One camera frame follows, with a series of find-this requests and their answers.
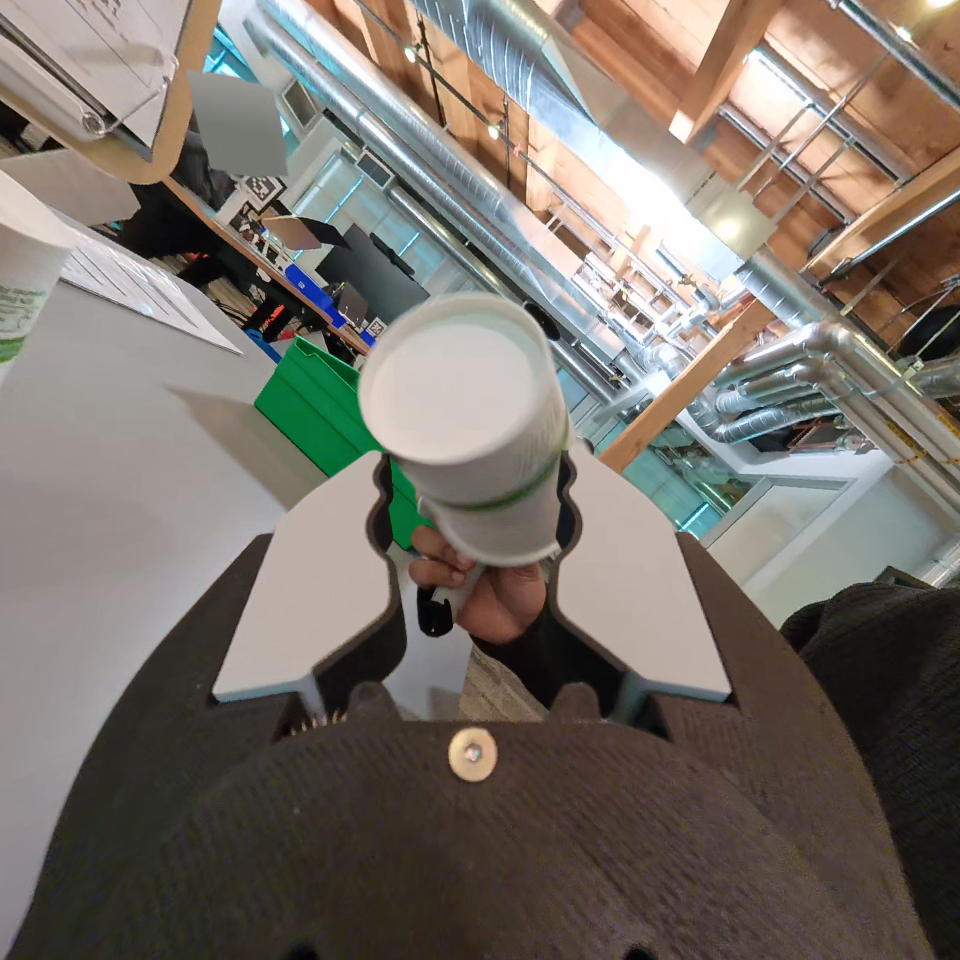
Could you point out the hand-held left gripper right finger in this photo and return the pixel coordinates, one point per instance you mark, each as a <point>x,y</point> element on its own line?
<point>637,600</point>

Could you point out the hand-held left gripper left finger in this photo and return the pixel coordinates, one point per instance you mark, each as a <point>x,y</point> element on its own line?
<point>300,600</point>

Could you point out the green plastic bin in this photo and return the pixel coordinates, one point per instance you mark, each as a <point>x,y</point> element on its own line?
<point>315,405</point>

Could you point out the white paper cup green band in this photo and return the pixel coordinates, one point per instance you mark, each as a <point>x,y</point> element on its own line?
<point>30,262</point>
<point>457,382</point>

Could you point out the person's right forearm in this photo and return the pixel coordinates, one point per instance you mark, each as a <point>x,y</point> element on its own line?
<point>885,712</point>

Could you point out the grey desk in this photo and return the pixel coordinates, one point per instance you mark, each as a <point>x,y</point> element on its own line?
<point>112,487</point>

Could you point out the person's right hand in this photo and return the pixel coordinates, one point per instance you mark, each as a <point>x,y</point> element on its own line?
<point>502,600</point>

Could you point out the silver pipe cluster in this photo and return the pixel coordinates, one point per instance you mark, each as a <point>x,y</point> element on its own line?
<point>787,375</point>

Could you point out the black white marker sign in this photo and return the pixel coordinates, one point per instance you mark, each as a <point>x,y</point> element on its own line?
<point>262,191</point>
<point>375,328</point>

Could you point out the small blue bin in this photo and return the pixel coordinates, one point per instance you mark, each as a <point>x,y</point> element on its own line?
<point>307,289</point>

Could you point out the black computer monitor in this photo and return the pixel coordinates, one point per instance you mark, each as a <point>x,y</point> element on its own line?
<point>375,277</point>

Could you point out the laminated paper sheet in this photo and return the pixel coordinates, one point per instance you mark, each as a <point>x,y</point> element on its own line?
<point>150,292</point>

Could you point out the wooden work table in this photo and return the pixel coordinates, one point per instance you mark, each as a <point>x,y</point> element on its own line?
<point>247,255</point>

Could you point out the tan document stand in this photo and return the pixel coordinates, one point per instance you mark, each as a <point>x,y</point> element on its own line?
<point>300,231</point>

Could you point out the printed instruction sheet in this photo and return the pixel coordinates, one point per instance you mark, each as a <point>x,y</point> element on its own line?
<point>97,30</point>

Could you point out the silver ventilation duct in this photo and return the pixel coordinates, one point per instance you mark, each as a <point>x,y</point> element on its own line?
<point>420,150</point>

